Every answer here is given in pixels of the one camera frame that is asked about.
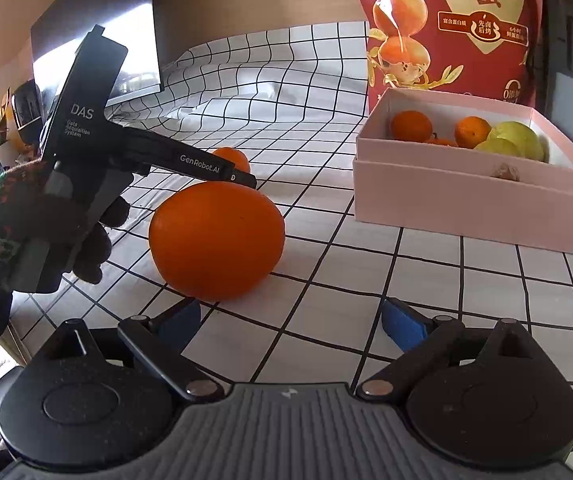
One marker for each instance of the pink gift box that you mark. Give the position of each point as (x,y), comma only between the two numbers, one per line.
(416,160)

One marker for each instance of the red snack bag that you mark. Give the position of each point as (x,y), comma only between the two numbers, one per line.
(466,60)

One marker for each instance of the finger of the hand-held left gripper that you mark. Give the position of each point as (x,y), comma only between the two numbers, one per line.
(181,157)
(245,180)

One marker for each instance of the black flat monitor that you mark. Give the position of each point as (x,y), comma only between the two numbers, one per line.
(96,25)

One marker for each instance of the person's left hand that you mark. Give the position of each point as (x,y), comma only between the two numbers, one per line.
(16,205)

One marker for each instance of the pink box lid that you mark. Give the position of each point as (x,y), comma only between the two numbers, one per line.
(441,210)

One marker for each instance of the yellow-green pear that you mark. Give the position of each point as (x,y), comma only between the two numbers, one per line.
(519,137)
(494,148)

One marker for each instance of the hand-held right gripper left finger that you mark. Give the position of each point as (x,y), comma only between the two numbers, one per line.
(181,322)

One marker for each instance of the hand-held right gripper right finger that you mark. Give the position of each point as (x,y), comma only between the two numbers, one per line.
(404,327)

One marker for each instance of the small beige ribbon bow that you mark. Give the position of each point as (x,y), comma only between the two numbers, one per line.
(505,170)

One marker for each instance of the small mandarin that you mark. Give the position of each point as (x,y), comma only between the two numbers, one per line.
(441,142)
(231,157)
(410,126)
(472,131)

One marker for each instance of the large orange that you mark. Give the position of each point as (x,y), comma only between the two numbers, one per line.
(216,245)

